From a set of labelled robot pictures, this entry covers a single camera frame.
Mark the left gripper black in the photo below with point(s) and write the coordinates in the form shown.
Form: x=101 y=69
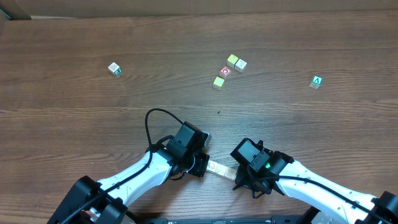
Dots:
x=202 y=168

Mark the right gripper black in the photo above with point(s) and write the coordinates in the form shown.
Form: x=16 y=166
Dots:
x=240 y=177

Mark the white patterned block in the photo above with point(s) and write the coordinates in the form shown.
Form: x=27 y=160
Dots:
x=212 y=166

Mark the block with blue side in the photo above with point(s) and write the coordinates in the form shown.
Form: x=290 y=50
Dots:
x=230 y=174

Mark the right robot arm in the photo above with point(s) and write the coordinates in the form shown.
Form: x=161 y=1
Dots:
x=264 y=174

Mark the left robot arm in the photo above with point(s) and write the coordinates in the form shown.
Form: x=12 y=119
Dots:
x=107 y=200

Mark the yellow block lower cluster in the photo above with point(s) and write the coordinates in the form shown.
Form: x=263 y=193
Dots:
x=218 y=83

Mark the yellow block cluster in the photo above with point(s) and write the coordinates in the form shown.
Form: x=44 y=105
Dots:
x=231 y=60
x=218 y=83

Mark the red circle block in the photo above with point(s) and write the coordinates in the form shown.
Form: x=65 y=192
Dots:
x=225 y=72

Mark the white block upper cluster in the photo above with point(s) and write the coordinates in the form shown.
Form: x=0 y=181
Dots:
x=240 y=65

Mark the yellow block upper cluster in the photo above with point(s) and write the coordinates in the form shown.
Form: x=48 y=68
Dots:
x=231 y=60

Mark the green letter block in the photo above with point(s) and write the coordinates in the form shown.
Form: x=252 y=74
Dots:
x=316 y=82

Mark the block with green side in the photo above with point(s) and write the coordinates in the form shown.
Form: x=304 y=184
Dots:
x=115 y=69

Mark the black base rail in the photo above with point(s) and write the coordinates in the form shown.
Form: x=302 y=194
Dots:
x=276 y=219

